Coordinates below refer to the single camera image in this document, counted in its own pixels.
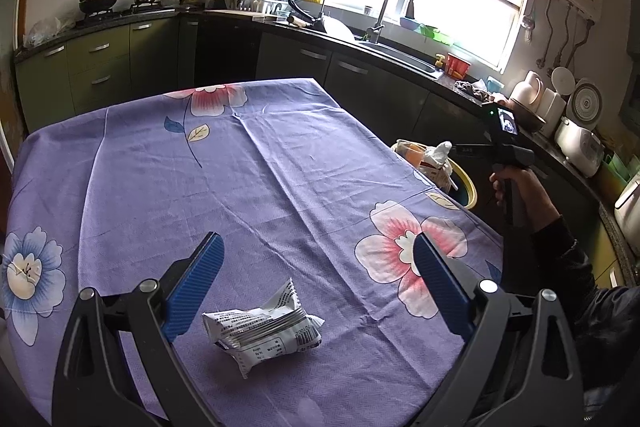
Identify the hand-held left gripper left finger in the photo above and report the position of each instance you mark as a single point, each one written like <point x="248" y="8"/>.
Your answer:
<point x="192" y="287"/>

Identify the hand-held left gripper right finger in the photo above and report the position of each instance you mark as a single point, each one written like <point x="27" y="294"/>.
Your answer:
<point x="442" y="287"/>

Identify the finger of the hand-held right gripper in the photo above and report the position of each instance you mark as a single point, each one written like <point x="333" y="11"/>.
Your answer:
<point x="467" y="151"/>

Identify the yellow rimmed blue trash bin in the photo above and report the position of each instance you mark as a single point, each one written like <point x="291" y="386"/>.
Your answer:
<point x="469" y="189"/>

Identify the white wrapper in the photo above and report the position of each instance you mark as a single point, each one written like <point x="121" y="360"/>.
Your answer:
<point x="260" y="327"/>

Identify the person's right forearm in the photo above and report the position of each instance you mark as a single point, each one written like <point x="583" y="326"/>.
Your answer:
<point x="565" y="247"/>

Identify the person's right hand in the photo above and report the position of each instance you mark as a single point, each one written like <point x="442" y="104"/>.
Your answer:
<point x="500" y="189"/>

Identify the black frying pan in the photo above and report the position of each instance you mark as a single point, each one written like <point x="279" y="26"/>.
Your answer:
<point x="530" y="119"/>

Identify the dark cloth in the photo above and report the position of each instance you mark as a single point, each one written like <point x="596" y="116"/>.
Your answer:
<point x="472" y="89"/>

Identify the pale pink kettle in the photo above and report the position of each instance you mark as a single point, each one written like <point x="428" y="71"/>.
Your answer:
<point x="527" y="92"/>

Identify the white rice cooker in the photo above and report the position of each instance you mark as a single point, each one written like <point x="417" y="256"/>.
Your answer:
<point x="580" y="147"/>

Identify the red container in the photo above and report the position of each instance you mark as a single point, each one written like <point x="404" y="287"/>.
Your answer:
<point x="458" y="67"/>

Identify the round white lid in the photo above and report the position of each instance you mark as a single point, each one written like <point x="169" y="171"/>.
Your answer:
<point x="586" y="104"/>

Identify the small brass tap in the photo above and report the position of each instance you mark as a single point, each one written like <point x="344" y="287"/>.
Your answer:
<point x="440" y="62"/>

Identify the purple floral tablecloth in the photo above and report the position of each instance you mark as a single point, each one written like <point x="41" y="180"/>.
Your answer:
<point x="250" y="187"/>

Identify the steel sink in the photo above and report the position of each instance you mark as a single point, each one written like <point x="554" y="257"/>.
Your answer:
<point x="400" y="57"/>

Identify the green plastic container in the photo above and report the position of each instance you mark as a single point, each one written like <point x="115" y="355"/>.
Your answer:
<point x="435" y="34"/>

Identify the white air fryer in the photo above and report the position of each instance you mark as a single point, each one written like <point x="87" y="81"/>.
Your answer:
<point x="629" y="207"/>

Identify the blue bowl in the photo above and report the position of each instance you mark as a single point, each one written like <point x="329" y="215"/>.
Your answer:
<point x="410" y="23"/>

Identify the steel kitchen faucet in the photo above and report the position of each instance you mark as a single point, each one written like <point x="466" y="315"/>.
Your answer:
<point x="385" y="7"/>

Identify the white dinner plate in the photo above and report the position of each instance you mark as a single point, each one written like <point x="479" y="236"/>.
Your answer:
<point x="337" y="29"/>

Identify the wooden rolling pin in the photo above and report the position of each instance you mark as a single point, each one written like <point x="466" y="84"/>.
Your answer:
<point x="300" y="23"/>

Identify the green kitchen cabinets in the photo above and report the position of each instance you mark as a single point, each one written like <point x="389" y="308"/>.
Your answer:
<point x="150" y="52"/>

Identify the wooden cutting board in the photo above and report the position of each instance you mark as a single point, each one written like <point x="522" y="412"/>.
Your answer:
<point x="247" y="13"/>

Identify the black gas stove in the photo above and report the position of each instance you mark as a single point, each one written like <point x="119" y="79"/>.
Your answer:
<point x="125" y="13"/>

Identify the clear plastic bags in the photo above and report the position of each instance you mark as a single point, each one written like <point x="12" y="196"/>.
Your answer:
<point x="47" y="32"/>

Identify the black wok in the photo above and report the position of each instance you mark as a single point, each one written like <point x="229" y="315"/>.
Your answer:
<point x="98" y="2"/>

